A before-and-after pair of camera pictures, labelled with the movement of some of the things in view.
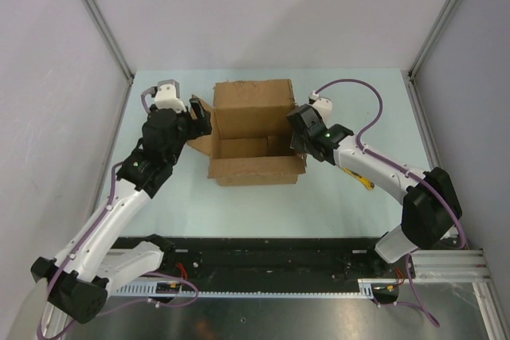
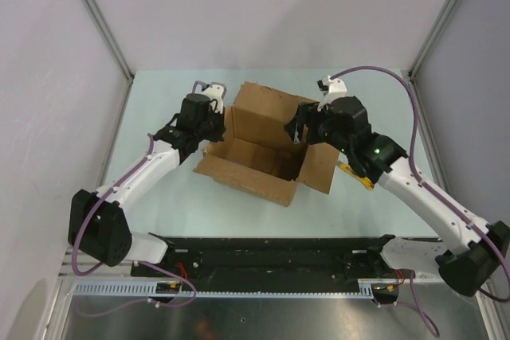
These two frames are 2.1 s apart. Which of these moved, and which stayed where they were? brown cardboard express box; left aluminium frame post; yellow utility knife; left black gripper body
Moved: left black gripper body; brown cardboard express box
Stayed: yellow utility knife; left aluminium frame post
